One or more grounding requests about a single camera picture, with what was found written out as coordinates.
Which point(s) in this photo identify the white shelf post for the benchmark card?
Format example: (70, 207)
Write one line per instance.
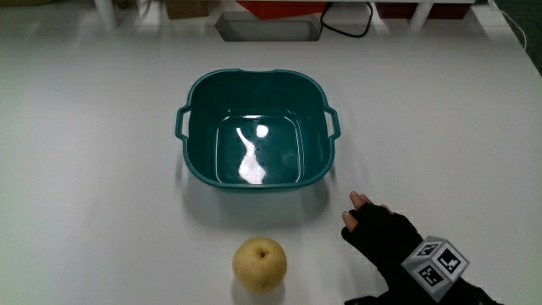
(106, 12)
(420, 16)

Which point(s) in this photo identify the dark red box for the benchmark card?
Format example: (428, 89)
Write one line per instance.
(394, 10)

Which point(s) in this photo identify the white desk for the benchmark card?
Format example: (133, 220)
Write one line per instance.
(84, 169)

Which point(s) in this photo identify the brown cardboard box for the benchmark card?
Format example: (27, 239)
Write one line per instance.
(186, 8)

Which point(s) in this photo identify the yellow round pear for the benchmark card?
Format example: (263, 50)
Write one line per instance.
(259, 264)

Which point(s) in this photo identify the person's right hand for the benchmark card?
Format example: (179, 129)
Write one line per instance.
(385, 237)

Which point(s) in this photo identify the teal plastic basin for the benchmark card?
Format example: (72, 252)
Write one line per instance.
(203, 127)

